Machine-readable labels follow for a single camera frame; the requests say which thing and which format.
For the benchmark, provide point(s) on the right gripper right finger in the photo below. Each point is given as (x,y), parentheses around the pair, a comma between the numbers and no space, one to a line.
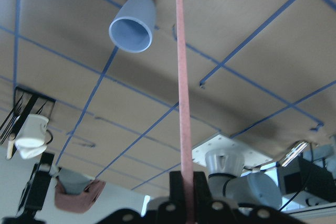
(201,189)

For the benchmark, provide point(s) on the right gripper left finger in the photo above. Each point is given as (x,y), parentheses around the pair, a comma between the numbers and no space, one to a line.
(176,187)

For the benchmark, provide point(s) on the pink chopstick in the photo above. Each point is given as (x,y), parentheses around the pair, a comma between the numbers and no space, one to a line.
(184,115)

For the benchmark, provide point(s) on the light blue cup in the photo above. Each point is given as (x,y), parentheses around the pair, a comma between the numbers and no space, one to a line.
(132,28)

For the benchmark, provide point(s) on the black computer box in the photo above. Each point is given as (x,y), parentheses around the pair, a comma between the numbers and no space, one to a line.
(306,183)

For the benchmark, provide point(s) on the white mug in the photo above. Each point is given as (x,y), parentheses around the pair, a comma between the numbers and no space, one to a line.
(30,141)

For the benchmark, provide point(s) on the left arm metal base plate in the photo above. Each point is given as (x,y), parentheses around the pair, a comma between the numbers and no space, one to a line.
(252,157)

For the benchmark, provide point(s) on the black wire mug rack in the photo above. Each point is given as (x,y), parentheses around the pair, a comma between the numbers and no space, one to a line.
(25,102)

